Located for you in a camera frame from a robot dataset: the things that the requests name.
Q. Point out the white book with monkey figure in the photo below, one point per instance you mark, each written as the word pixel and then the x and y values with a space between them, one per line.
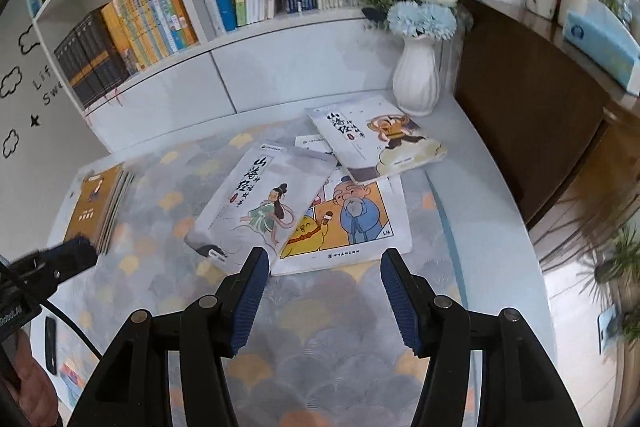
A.
pixel 380 142

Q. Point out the black remote control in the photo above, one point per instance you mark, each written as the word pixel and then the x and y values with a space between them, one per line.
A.
pixel 51 347

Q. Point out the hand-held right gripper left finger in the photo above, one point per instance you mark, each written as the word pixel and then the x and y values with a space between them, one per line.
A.
pixel 250 302

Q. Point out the white ribbed vase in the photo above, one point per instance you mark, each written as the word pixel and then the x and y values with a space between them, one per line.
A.
pixel 415 77

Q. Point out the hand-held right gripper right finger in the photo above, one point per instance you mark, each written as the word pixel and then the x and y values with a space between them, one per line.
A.
pixel 400 302

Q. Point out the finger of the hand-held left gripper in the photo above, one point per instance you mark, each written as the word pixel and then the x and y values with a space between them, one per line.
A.
pixel 65 257

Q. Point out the yellow comic book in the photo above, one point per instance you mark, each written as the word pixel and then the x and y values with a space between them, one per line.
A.
pixel 360 217

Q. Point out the person's left hand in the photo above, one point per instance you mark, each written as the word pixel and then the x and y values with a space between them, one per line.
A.
pixel 35 387

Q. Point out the white book with dancing lady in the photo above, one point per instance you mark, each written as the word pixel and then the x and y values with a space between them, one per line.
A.
pixel 260 187

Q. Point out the row of black books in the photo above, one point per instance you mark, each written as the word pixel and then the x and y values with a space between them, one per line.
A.
pixel 90 62

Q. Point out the leafy floor plant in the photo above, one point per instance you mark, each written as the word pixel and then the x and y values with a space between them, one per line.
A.
pixel 615 257

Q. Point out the light blue tissue box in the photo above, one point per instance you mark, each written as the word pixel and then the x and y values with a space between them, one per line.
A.
pixel 600 42

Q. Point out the row of yellow spined books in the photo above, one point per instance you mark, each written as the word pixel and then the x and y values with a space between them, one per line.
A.
pixel 150 22

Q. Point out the stack of thin books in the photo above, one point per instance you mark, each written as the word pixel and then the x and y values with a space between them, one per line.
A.
pixel 95 202

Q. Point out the brown wooden cabinet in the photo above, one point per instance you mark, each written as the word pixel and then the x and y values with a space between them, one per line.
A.
pixel 525 97

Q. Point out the white bookshelf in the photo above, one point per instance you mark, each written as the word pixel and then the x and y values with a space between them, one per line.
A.
pixel 280 57

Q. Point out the ginkgo patterned tablecloth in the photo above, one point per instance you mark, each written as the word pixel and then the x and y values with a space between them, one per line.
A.
pixel 320 307

